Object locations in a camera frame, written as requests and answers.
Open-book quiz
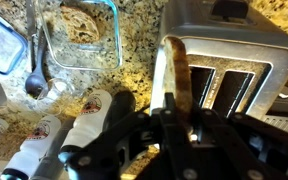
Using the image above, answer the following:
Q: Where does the blue-rimmed plastic lid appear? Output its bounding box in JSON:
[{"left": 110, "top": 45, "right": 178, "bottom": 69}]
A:
[{"left": 0, "top": 4, "right": 28, "bottom": 76}]

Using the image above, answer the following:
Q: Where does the white bottle with logo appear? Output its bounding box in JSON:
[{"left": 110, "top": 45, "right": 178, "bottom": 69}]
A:
[
  {"left": 63, "top": 89, "right": 113, "bottom": 150},
  {"left": 0, "top": 114, "right": 62, "bottom": 180}
]

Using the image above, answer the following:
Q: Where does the black cylindrical bottle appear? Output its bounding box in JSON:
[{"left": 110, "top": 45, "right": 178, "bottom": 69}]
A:
[{"left": 102, "top": 90, "right": 137, "bottom": 133}]

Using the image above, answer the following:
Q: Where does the rectangular glass bowl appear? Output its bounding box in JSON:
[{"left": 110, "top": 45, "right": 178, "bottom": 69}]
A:
[{"left": 35, "top": 0, "right": 123, "bottom": 71}]

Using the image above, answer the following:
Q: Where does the black countertop grill appliance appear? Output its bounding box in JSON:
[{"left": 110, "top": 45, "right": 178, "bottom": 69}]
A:
[{"left": 260, "top": 85, "right": 288, "bottom": 138}]

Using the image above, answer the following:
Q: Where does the dark metal spoon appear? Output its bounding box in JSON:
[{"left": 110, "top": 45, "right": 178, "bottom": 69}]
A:
[{"left": 24, "top": 29, "right": 49, "bottom": 100}]

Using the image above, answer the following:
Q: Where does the brown bread slice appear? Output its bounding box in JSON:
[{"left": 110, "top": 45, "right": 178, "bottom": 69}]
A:
[
  {"left": 60, "top": 4, "right": 101, "bottom": 44},
  {"left": 163, "top": 36, "right": 194, "bottom": 114}
]

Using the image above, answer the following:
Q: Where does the stainless steel two-slot toaster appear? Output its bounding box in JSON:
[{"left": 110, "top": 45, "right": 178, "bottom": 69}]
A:
[{"left": 149, "top": 0, "right": 288, "bottom": 121}]

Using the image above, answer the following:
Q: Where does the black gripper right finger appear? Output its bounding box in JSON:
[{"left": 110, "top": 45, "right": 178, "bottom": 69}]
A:
[{"left": 189, "top": 101, "right": 288, "bottom": 180}]

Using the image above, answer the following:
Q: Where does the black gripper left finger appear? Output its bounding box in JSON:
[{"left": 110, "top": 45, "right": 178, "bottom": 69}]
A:
[{"left": 58, "top": 92, "right": 201, "bottom": 180}]

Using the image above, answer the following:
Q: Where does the small clear glass cup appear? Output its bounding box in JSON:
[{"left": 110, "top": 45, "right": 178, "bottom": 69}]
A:
[{"left": 37, "top": 78, "right": 76, "bottom": 116}]

